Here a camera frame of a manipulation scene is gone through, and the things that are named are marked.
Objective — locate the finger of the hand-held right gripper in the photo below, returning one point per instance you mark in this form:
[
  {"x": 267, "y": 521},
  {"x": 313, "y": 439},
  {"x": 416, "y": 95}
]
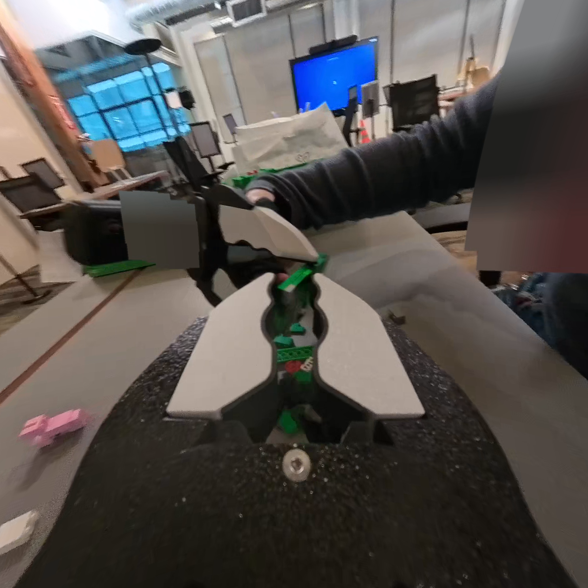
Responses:
[
  {"x": 248, "y": 255},
  {"x": 275, "y": 232}
]

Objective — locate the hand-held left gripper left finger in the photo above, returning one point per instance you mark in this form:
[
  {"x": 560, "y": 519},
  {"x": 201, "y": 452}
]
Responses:
[{"x": 225, "y": 358}]

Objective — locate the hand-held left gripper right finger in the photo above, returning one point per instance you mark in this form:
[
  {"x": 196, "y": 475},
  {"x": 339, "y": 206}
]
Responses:
[{"x": 367, "y": 358}]

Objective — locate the green checkered brick assembly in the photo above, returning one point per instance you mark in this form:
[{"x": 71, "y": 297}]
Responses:
[{"x": 298, "y": 275}]

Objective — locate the person's right hand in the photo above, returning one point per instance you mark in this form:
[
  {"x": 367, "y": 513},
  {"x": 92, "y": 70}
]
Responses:
[{"x": 255, "y": 195}]

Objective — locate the green brick model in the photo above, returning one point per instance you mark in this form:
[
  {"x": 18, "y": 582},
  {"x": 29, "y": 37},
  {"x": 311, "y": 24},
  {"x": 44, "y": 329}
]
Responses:
[{"x": 243, "y": 180}]

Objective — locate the pile of green toy bricks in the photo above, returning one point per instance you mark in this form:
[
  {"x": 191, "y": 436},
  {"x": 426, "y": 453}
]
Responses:
[{"x": 287, "y": 420}]

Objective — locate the wooden table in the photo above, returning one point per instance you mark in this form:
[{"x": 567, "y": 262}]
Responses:
[{"x": 133, "y": 181}]

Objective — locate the black framed monitor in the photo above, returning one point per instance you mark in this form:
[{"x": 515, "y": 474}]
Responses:
[{"x": 205, "y": 138}]

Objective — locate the white paper bag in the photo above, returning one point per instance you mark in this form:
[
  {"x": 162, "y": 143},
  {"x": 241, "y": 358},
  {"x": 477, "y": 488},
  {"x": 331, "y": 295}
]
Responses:
[{"x": 285, "y": 138}]

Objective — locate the green toy set box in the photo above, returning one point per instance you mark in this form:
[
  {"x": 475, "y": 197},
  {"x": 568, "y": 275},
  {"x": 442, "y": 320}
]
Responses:
[{"x": 119, "y": 268}]

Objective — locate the orange traffic cone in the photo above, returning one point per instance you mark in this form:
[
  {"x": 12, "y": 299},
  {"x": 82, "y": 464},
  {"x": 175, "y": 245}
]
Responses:
[{"x": 364, "y": 134}]

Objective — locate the large window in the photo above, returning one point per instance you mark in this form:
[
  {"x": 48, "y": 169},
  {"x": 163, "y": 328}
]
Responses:
[{"x": 115, "y": 110}]

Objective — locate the large display screen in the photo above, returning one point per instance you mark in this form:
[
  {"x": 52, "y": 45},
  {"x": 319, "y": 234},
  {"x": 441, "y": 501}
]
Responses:
[{"x": 330, "y": 73}]

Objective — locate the pink toy pig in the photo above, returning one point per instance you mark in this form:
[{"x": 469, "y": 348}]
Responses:
[{"x": 50, "y": 427}]

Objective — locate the person's leg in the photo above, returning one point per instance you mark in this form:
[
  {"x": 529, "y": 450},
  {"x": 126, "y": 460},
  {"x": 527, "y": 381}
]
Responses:
[{"x": 551, "y": 303}]

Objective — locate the black floor lamp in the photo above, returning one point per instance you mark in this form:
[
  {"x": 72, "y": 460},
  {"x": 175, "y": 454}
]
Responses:
[{"x": 143, "y": 47}]

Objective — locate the white air vent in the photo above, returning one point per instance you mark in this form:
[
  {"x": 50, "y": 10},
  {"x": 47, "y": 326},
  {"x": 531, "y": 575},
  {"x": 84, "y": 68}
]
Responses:
[{"x": 246, "y": 10}]

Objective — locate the white toy brick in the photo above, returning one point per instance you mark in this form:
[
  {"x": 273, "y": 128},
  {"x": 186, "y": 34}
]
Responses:
[{"x": 16, "y": 533}]

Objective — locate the silver ceiling duct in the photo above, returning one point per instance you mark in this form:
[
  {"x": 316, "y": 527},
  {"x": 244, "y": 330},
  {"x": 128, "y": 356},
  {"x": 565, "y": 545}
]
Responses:
[{"x": 151, "y": 11}]

